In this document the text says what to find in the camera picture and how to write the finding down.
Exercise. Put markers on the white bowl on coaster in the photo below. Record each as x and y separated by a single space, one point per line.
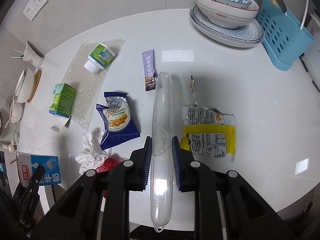
24 86

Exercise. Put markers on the bubble wrap sheet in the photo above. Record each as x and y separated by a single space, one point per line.
87 85

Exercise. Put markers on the green cardboard box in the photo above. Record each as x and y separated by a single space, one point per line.
63 99

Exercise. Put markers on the red mesh net bag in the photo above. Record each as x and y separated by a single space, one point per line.
107 165

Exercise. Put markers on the wooden coaster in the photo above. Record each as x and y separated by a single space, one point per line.
37 77

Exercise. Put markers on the blue milk carton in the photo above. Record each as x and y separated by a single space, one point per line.
45 168

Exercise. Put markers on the white bowl PERFECT text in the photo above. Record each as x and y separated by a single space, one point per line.
227 16

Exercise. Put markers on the white toothpick cup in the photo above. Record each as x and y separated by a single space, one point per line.
30 56

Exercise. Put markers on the blue striped plate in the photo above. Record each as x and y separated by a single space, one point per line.
246 36

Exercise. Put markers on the white wall socket plate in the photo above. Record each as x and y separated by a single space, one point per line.
33 7

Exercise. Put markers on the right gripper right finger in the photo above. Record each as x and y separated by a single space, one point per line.
184 172

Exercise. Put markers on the white green label bottle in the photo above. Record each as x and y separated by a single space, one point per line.
99 58

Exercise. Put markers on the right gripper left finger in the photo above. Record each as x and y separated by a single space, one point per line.
141 159

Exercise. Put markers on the blue plastic utensil holder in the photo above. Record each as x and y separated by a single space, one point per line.
284 39

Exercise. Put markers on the purple sachet packet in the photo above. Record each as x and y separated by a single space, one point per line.
150 75

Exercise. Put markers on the crumpled white tissue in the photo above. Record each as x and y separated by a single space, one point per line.
92 155

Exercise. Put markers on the small torn clear packet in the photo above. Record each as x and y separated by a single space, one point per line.
188 76

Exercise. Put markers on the blue cookie wrapper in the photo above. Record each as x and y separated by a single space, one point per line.
118 122

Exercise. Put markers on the white plastic straw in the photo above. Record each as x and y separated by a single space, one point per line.
304 15

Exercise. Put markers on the clear plastic tube case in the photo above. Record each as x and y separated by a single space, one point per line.
162 169

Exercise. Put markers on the yellow crumpled snack wrapper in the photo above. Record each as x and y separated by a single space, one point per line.
207 132

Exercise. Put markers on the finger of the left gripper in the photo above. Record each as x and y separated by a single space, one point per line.
29 195

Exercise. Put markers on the white mug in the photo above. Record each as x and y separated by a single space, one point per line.
16 110

